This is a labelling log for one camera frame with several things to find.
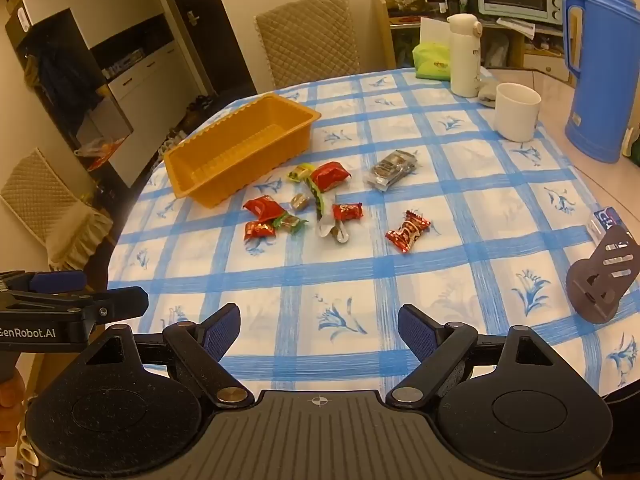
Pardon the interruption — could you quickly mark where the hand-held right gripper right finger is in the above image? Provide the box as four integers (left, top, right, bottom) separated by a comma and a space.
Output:
386, 304, 549, 406

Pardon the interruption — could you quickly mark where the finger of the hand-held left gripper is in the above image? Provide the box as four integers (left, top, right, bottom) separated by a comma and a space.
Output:
0, 270, 87, 294
10, 286, 149, 331

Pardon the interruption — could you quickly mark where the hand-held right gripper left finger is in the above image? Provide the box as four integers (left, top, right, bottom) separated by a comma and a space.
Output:
84, 304, 253, 407

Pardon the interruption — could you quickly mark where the red white twisted candy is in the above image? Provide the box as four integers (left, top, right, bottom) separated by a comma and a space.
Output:
385, 210, 432, 254

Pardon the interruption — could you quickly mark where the small red candy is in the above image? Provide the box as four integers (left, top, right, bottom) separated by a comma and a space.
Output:
332, 202, 364, 222
243, 221, 277, 242

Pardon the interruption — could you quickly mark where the green brown candy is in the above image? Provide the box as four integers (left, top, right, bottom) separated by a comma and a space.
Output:
272, 212, 309, 235

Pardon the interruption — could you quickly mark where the red snack packet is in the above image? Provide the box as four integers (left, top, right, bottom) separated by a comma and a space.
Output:
310, 161, 349, 193
243, 196, 285, 222

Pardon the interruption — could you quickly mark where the white pouch with green end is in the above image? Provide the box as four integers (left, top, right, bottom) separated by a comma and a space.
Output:
306, 180, 351, 243

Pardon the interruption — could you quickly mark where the clear nut snack packet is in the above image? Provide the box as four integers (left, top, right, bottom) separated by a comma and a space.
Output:
363, 150, 418, 192

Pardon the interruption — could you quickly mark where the orange plastic tray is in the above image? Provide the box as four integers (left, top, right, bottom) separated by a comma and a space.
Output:
164, 93, 322, 209

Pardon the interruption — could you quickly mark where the person's left hand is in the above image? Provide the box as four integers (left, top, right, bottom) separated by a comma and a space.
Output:
0, 367, 26, 434

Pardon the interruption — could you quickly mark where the quilted beige chair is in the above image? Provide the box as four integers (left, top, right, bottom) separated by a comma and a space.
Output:
0, 147, 115, 272
254, 0, 362, 92

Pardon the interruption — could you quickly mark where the blue checked tablecloth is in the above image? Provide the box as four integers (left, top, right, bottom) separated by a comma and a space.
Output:
107, 66, 640, 401

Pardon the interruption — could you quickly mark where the brown phone stand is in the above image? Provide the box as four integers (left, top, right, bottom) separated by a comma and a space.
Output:
566, 225, 640, 324

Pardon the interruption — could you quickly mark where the row of shoes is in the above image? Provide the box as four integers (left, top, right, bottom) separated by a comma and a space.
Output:
160, 95, 218, 156

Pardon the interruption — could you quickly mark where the white cabinet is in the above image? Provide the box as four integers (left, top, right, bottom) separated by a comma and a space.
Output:
5, 0, 211, 188

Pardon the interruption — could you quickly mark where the blue white small box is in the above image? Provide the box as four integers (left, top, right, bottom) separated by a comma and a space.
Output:
586, 206, 623, 241

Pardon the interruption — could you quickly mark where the white cup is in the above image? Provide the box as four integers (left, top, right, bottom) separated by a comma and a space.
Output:
494, 82, 542, 142

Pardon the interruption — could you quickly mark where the grey cloth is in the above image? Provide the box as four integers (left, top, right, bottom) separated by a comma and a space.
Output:
477, 77, 498, 108

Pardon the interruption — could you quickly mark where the green tissue pack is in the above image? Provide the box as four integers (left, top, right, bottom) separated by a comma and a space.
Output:
412, 16, 453, 81

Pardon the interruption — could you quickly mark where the white insulated bottle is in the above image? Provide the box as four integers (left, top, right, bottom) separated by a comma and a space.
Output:
446, 13, 483, 98

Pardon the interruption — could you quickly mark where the dark door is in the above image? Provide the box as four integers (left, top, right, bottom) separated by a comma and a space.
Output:
177, 0, 258, 98

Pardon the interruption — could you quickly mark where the wooden shelf unit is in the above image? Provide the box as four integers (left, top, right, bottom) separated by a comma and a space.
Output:
371, 0, 573, 83

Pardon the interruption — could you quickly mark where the blue thermos jug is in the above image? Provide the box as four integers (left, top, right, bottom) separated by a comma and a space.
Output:
562, 0, 640, 164

